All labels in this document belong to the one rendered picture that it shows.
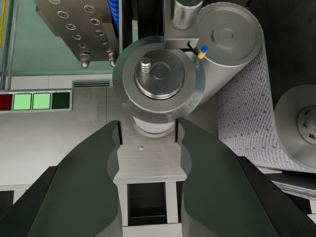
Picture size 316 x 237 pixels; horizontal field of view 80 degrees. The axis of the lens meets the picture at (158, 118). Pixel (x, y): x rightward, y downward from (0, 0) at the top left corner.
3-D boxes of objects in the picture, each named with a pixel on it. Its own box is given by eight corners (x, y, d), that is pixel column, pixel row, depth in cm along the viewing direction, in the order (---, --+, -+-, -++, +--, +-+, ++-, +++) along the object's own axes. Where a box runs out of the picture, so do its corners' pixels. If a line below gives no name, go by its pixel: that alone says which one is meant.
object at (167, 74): (181, 100, 27) (130, 91, 27) (179, 104, 29) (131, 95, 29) (188, 53, 29) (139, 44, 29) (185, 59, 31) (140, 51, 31)
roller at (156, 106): (196, 45, 31) (195, 114, 29) (175, 94, 56) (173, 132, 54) (125, 39, 30) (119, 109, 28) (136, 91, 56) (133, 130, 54)
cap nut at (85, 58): (89, 53, 63) (89, 65, 62) (92, 58, 67) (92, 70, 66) (78, 53, 63) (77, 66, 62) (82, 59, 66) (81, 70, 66)
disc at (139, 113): (206, 38, 32) (205, 126, 29) (205, 40, 32) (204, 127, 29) (116, 31, 31) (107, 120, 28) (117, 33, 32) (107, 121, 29)
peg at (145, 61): (144, 53, 25) (153, 59, 25) (145, 63, 28) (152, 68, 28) (138, 61, 25) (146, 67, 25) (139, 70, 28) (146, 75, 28)
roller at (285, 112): (346, 82, 32) (367, 167, 30) (261, 113, 57) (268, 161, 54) (267, 85, 32) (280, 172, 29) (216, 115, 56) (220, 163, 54)
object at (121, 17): (121, -44, 34) (122, 50, 31) (132, 35, 58) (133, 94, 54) (118, -44, 34) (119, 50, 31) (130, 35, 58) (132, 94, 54)
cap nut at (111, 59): (118, 52, 64) (118, 65, 63) (120, 58, 67) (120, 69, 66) (106, 52, 63) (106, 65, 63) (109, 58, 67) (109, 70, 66)
